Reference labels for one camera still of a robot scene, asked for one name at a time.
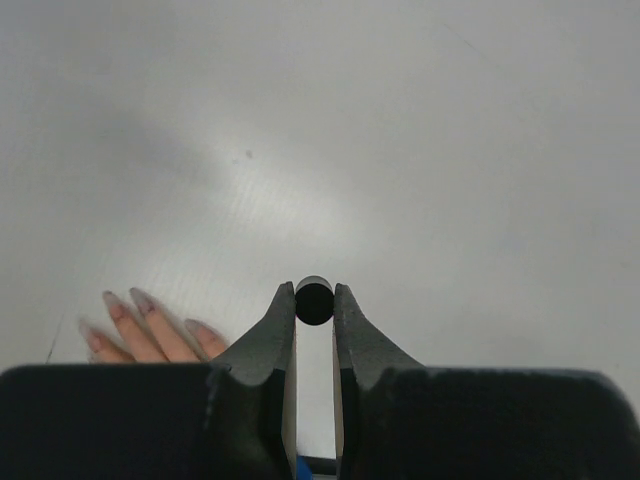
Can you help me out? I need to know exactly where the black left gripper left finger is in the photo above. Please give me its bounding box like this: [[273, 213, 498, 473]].
[[207, 282, 297, 479]]

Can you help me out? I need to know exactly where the person's bare hand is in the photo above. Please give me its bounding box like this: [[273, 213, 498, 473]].
[[79, 288, 228, 364]]

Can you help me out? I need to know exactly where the black nail polish brush cap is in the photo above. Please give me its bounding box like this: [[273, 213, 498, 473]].
[[295, 275, 334, 326]]

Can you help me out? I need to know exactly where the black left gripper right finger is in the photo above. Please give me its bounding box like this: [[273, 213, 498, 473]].
[[332, 283, 423, 479]]

